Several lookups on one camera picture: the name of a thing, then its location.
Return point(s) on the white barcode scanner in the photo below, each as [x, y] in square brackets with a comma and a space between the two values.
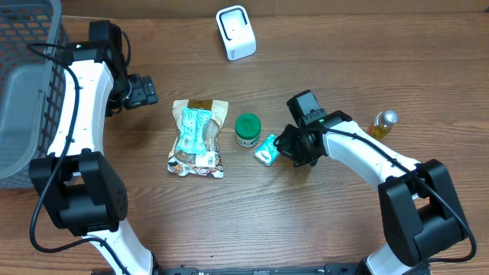
[236, 32]

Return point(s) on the grey plastic basket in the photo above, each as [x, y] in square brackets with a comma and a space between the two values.
[32, 87]

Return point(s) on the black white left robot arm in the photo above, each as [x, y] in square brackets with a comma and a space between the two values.
[77, 186]

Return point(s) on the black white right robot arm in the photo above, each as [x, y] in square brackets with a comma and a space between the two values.
[420, 209]

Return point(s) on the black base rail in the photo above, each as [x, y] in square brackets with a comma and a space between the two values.
[260, 270]

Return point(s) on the brown snack pouch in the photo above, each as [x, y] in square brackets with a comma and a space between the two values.
[208, 164]

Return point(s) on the teal tissue pack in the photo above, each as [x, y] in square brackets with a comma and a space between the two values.
[267, 153]

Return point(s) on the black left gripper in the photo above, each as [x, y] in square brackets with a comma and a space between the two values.
[145, 91]

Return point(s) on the yellow dish soap bottle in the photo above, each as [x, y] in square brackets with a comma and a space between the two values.
[383, 124]

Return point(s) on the teal wipes packet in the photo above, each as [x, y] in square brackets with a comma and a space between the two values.
[193, 124]

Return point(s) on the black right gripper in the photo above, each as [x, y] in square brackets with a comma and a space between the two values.
[286, 147]

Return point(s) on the green lid jar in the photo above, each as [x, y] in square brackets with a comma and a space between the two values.
[247, 130]

